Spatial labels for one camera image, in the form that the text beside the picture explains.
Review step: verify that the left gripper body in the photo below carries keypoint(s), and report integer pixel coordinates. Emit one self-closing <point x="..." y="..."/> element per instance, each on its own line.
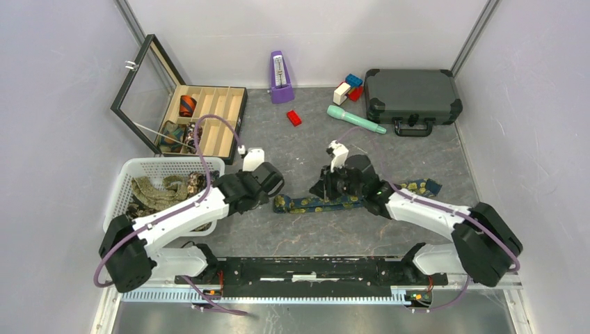
<point x="260" y="201"/>

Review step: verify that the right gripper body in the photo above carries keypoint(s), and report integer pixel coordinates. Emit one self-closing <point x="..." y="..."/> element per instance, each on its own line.
<point x="337" y="183"/>

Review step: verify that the navy yellow floral tie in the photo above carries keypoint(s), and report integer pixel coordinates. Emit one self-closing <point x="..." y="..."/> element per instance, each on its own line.
<point x="283" y="204"/>

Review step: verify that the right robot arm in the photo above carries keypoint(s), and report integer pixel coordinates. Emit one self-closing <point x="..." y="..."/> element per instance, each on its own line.
<point x="480" y="243"/>

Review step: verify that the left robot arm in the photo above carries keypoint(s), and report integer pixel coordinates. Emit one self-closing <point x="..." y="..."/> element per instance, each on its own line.
<point x="130" y="248"/>

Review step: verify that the brown floral tie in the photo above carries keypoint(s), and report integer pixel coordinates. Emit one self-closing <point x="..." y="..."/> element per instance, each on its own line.
<point x="196" y="183"/>

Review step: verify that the olive green tie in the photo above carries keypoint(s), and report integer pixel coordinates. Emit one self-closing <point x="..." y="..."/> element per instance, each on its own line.
<point x="173" y="190"/>

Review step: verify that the mint green flashlight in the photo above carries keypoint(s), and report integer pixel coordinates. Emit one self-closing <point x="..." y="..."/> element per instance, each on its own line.
<point x="339" y="113"/>

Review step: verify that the dark floral rolled tie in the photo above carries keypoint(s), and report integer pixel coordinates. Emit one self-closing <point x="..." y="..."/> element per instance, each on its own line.
<point x="192" y="137"/>

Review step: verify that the red toy block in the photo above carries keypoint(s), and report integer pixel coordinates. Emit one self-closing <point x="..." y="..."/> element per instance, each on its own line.
<point x="355" y="93"/>

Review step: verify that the white toy block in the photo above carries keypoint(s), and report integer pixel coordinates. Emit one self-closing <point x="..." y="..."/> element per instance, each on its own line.
<point x="340" y="94"/>

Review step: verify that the red toy brick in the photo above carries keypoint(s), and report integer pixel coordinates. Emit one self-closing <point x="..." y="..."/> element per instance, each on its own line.
<point x="294" y="118"/>

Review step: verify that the white plastic basket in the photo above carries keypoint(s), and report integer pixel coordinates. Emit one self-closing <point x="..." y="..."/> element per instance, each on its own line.
<point x="156" y="169"/>

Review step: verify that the teal patterned rolled tie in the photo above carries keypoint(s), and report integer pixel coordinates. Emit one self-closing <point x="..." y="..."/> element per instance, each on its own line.
<point x="172" y="138"/>

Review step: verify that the wooden tie organizer box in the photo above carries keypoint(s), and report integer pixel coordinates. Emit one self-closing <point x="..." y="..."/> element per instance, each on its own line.
<point x="150" y="95"/>

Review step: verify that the blue toy brick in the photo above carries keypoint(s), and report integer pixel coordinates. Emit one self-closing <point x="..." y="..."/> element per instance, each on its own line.
<point x="353" y="80"/>

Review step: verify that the dark grey carrying case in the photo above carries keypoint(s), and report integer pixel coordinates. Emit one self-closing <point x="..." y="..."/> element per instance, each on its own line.
<point x="412" y="101"/>

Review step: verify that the orange navy rolled tie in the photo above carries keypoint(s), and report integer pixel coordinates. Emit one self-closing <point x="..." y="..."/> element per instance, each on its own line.
<point x="187" y="106"/>

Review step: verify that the purple metronome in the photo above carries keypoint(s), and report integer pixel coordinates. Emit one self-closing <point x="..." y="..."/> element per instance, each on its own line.
<point x="281" y="89"/>

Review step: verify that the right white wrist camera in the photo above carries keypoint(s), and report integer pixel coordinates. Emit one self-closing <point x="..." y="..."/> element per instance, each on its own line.
<point x="338" y="153"/>

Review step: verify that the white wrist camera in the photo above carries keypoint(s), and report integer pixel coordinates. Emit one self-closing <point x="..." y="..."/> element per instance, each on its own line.
<point x="251" y="157"/>
<point x="338" y="153"/>

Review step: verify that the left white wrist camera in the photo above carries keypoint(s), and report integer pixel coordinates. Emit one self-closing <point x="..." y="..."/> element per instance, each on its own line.
<point x="251" y="157"/>

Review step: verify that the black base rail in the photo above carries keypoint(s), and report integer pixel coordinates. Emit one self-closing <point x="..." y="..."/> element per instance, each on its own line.
<point x="291" y="277"/>

